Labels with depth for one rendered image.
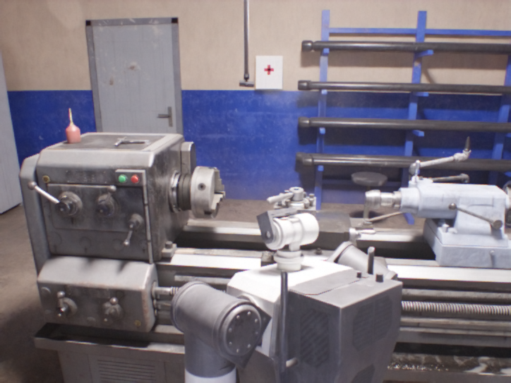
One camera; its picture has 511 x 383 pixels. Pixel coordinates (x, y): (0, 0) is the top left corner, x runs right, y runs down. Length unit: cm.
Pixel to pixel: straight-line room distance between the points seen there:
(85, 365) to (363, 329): 184
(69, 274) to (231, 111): 337
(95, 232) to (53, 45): 400
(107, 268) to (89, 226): 20
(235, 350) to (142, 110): 469
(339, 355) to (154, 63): 466
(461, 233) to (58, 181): 179
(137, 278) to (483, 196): 156
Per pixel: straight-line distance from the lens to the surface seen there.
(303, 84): 450
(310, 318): 74
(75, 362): 243
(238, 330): 68
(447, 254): 202
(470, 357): 226
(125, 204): 187
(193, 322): 72
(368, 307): 76
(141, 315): 195
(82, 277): 201
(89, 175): 191
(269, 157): 503
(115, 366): 233
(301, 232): 86
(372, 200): 196
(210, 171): 195
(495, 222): 203
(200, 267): 191
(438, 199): 199
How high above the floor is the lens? 172
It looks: 18 degrees down
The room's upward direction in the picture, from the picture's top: straight up
